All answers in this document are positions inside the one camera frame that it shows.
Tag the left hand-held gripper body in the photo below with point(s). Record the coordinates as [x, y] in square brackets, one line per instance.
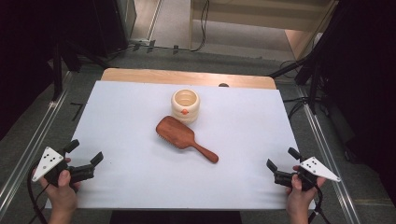
[46, 161]

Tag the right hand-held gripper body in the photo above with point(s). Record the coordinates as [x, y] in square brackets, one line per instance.
[317, 168]

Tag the wooden paddle hairbrush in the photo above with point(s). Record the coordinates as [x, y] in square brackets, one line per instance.
[177, 133]

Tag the cream ceramic cup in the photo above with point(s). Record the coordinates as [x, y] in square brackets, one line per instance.
[185, 109]

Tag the person's right hand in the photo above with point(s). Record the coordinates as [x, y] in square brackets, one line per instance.
[299, 200]

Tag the person's left hand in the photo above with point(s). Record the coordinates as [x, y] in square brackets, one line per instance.
[62, 197]

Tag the white table sheet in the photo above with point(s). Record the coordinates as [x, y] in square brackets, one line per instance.
[130, 174]

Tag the black tripod stand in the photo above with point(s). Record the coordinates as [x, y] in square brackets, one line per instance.
[313, 81]

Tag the black metal stand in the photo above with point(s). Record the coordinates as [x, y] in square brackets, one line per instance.
[57, 71]

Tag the wooden table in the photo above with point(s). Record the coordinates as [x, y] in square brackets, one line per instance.
[149, 75]

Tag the dark cabinet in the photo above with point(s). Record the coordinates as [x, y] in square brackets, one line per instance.
[112, 25]

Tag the light wooden furniture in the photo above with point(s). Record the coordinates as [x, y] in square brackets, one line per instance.
[264, 12]

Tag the metal floor rail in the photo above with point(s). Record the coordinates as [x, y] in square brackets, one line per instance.
[34, 140]
[327, 155]

